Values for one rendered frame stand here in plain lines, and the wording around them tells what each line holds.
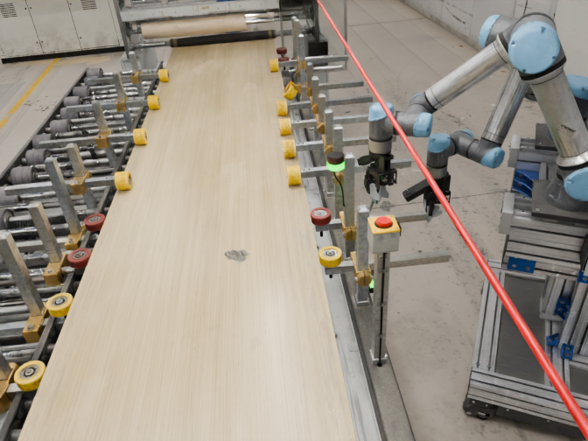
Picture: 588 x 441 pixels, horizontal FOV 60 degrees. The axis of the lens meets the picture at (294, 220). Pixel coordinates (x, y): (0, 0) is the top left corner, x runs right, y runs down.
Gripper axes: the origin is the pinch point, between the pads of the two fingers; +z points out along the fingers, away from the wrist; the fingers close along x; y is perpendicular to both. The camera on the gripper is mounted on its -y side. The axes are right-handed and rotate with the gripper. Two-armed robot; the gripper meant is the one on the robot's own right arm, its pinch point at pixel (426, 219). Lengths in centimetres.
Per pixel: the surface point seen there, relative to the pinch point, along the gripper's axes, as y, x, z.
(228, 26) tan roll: -80, 251, -22
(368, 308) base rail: -29.7, -32.5, 12.1
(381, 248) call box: -32, -58, -35
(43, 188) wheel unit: -155, 34, -14
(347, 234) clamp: -32.7, -8.5, -3.1
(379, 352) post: -32, -57, 6
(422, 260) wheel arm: -9.8, -26.5, -1.9
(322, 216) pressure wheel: -41.3, -2.7, -8.8
